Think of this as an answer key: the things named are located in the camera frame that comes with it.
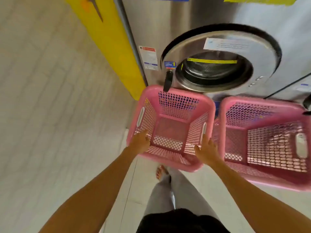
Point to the person's right forearm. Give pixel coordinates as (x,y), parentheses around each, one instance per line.
(255,203)

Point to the person's left forearm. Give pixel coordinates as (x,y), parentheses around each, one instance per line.
(97,191)

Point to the person's grey trousers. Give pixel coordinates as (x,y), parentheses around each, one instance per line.
(187,191)

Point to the pink square laundry basket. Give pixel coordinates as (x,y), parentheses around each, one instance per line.
(279,182)
(170,128)

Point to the yellow wall pillar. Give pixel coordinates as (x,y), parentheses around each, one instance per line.
(109,41)

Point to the person's left hand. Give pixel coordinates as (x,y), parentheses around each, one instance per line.
(139,143)

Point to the person's black shirt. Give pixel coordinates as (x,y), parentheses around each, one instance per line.
(182,223)

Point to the person's right hand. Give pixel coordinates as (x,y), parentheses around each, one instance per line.
(209,152)

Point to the person's bare foot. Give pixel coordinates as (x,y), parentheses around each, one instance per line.
(161,172)

